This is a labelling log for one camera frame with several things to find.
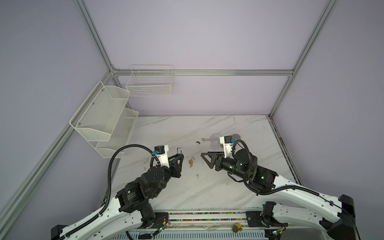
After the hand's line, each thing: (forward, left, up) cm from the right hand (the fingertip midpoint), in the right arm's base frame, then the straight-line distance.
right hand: (203, 154), depth 65 cm
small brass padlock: (+13, +7, -30) cm, 33 cm away
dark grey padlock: (+2, +11, 0) cm, 11 cm away
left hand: (0, +10, -2) cm, 10 cm away
